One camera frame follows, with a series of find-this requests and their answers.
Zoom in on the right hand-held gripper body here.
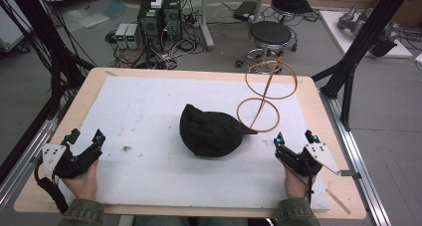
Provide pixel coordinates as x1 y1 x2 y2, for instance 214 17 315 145
274 141 342 178

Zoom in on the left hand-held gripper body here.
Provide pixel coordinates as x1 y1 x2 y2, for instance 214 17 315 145
41 137 104 180

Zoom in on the wooden ring hat stand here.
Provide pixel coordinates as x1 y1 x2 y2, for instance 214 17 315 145
236 57 299 134

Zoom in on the black cap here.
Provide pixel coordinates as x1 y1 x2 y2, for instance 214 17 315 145
178 103 259 159

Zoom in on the person's left hand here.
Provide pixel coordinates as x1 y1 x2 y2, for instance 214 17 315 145
61 158 100 202

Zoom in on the person's right hand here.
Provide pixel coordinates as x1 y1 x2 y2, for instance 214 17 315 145
283 163 318 200

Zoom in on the wooden table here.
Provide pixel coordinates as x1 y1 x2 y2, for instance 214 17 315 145
13 66 367 220

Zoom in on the thin wooden stick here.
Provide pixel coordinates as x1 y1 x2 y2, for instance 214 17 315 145
324 187 352 216

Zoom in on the white foam mat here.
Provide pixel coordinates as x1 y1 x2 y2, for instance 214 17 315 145
49 75 332 212

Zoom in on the grey power supply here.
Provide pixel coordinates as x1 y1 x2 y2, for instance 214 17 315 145
113 22 130 50
125 23 142 51

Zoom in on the black round stool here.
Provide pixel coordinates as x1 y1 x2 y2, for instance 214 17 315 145
234 20 299 71

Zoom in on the white floor board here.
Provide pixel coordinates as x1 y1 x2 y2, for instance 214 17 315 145
318 9 414 60

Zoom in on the clear plastic sheet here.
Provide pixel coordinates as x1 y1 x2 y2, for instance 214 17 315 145
62 7 111 31

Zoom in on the black computer tower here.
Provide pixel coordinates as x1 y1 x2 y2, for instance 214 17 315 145
161 0 184 44
136 0 164 52

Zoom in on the stool with black cushion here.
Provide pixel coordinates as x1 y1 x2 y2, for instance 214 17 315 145
270 0 315 25

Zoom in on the black flat case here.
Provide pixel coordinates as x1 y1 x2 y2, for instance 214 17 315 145
232 0 259 22

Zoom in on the grey metal stand leg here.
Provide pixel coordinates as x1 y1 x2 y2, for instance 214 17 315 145
198 0 216 52

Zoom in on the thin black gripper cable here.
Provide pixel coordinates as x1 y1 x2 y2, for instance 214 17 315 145
283 164 316 206

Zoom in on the black sleeved gripper cable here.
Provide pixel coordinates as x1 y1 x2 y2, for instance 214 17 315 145
33 161 72 216

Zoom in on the aluminium rail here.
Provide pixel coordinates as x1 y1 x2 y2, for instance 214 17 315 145
318 88 393 226
0 93 75 211

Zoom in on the grey metal bracket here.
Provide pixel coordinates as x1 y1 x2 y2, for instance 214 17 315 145
339 169 363 181

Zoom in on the black metal frame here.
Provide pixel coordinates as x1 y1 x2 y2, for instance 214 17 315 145
311 0 417 132

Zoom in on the black frame with cables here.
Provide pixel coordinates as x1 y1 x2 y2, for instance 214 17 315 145
0 0 98 121

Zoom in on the tangle of floor cables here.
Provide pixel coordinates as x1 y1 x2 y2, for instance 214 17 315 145
105 13 207 71

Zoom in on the grey metal post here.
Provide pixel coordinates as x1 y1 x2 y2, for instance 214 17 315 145
252 0 267 23

